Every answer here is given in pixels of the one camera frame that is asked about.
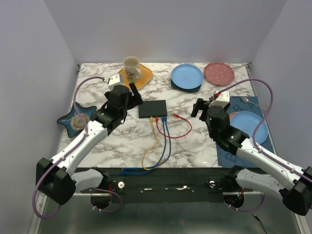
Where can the pink plate under blue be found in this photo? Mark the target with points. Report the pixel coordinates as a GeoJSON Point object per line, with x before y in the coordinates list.
{"type": "Point", "coordinates": [232, 114]}

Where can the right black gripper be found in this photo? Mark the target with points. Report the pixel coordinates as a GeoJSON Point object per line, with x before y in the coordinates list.
{"type": "Point", "coordinates": [198, 106]}

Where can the yellow woven coaster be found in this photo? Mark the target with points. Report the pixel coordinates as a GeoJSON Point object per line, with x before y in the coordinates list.
{"type": "Point", "coordinates": [147, 75]}

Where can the light blue plate on mat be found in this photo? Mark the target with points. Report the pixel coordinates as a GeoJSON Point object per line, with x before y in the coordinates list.
{"type": "Point", "coordinates": [247, 122]}

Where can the dark teal plate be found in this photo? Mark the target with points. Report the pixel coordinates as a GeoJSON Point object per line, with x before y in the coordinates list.
{"type": "Point", "coordinates": [186, 86]}

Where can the black network switch box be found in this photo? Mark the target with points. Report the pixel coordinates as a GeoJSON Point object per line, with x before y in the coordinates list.
{"type": "Point", "coordinates": [154, 108]}

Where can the pink dotted plate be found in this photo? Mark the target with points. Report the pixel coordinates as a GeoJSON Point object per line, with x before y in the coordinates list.
{"type": "Point", "coordinates": [218, 74]}

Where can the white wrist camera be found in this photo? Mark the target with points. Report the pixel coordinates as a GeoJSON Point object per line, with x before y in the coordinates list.
{"type": "Point", "coordinates": [114, 80]}
{"type": "Point", "coordinates": [221, 99]}

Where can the metal spoon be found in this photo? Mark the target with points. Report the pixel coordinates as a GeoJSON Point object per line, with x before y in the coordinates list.
{"type": "Point", "coordinates": [246, 100]}

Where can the black mounting base plate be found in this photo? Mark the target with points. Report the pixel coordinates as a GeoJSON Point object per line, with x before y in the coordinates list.
{"type": "Point", "coordinates": [164, 185]}

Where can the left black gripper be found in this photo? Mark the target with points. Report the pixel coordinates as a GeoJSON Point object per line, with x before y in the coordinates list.
{"type": "Point", "coordinates": [137, 100]}

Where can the blue star-shaped dish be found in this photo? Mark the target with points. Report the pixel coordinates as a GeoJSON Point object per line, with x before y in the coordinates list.
{"type": "Point", "coordinates": [72, 121]}

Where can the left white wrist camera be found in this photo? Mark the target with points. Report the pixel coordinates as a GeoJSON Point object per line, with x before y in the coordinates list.
{"type": "Point", "coordinates": [114, 80]}

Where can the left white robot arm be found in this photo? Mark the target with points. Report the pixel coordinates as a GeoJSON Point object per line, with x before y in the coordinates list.
{"type": "Point", "coordinates": [78, 151]}

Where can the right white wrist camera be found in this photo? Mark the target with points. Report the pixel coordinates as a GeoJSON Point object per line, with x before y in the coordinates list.
{"type": "Point", "coordinates": [221, 99]}

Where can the blue cloth placemat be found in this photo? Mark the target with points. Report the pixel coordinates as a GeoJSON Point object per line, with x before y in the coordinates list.
{"type": "Point", "coordinates": [226, 159]}

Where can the cream floral mug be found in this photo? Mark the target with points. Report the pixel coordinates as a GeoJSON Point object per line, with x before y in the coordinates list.
{"type": "Point", "coordinates": [132, 69]}

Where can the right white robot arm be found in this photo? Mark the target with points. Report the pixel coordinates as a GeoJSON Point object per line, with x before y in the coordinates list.
{"type": "Point", "coordinates": [283, 180]}

